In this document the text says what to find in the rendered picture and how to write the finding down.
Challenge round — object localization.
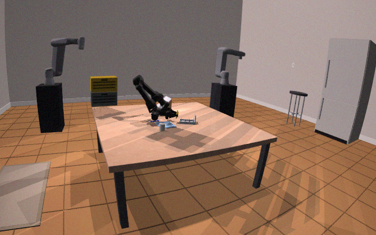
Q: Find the white dish rack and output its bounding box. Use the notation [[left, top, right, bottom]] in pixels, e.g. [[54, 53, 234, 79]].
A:
[[180, 113, 196, 125]]

